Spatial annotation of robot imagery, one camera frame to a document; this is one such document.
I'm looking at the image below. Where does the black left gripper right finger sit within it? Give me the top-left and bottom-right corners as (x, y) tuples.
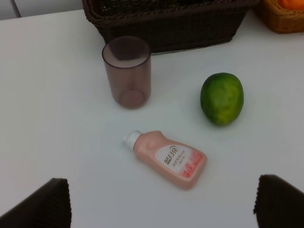
(253, 174), (304, 228)

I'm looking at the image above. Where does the orange tangerine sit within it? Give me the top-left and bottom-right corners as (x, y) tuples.
(279, 0), (304, 10)

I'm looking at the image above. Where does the dark brown wicker basket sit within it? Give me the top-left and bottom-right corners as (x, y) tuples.
(82, 0), (259, 53)

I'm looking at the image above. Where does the green lime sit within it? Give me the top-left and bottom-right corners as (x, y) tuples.
(200, 72), (244, 126)

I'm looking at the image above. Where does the tan wicker basket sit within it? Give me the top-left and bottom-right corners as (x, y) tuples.
(254, 0), (304, 34)

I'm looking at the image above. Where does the pink detergent bottle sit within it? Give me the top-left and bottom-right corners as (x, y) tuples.
(123, 131), (207, 190)

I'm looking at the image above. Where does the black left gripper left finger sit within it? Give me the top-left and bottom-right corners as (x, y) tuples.
(0, 178), (72, 228)

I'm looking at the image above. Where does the translucent purple plastic cup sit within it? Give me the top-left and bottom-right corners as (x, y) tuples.
(101, 36), (152, 109)

